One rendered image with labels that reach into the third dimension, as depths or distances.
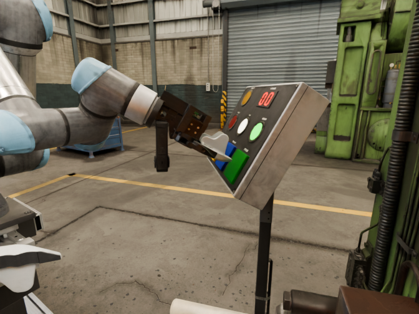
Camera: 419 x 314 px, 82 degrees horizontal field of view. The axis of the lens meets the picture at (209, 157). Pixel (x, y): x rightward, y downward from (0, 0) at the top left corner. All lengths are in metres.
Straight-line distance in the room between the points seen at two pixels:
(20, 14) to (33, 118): 0.37
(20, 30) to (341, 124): 4.74
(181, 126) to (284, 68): 7.61
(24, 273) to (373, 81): 4.83
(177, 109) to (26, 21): 0.47
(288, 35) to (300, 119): 7.68
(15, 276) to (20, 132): 0.23
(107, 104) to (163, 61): 8.75
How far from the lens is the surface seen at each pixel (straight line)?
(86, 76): 0.52
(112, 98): 0.51
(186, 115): 0.51
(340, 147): 5.04
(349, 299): 0.31
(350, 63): 5.03
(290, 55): 8.09
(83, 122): 0.55
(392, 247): 0.56
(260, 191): 0.55
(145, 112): 0.50
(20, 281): 0.39
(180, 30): 9.27
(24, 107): 0.53
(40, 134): 0.51
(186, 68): 8.85
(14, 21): 0.82
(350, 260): 0.66
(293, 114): 0.54
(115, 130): 5.37
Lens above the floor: 1.18
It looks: 15 degrees down
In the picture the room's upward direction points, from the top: straight up
